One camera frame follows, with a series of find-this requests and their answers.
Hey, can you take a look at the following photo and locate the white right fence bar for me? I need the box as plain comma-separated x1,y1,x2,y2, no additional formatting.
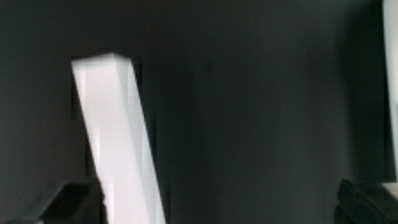
70,54,164,224

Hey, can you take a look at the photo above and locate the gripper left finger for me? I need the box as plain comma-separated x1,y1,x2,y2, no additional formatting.
15,181,106,224

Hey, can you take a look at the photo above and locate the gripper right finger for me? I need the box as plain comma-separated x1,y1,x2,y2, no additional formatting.
333,180,398,224

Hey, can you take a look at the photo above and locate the white front fence bar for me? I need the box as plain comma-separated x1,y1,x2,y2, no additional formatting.
381,0,398,128

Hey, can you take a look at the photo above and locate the white fence bar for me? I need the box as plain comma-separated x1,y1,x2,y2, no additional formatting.
70,54,164,224
381,0,398,128

